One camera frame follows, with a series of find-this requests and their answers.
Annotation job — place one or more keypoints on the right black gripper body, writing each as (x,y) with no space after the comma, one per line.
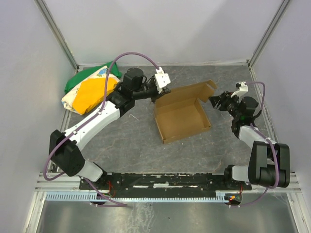
(221,102)

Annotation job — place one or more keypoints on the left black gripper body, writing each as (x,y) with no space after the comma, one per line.
(156,91)

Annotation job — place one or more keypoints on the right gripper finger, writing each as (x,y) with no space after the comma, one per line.
(215,99)
(217,104)

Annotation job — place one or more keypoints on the brown cardboard box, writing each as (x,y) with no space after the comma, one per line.
(180,114)

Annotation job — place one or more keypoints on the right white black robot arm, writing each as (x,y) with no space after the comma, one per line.
(269,163)

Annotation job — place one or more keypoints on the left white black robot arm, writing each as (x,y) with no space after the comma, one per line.
(65,147)

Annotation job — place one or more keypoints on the green cloth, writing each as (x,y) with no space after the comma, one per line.
(89,72)

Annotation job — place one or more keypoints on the yellow white patterned cloth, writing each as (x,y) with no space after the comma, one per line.
(90,92)

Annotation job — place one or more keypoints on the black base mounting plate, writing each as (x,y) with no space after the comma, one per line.
(195,185)

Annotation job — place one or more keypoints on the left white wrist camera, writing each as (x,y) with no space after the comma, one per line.
(162,79)

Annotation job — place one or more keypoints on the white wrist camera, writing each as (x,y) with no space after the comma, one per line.
(162,79)
(242,88)

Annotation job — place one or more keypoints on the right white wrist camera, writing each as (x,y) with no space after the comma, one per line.
(242,88)

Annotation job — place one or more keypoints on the right aluminium frame post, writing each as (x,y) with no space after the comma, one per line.
(268,32)

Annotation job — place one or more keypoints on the aluminium frame post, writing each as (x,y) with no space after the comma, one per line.
(268,32)
(42,6)

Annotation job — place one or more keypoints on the left aluminium frame post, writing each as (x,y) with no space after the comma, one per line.
(42,6)

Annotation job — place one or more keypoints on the aluminium front rail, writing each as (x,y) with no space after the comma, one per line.
(66,183)

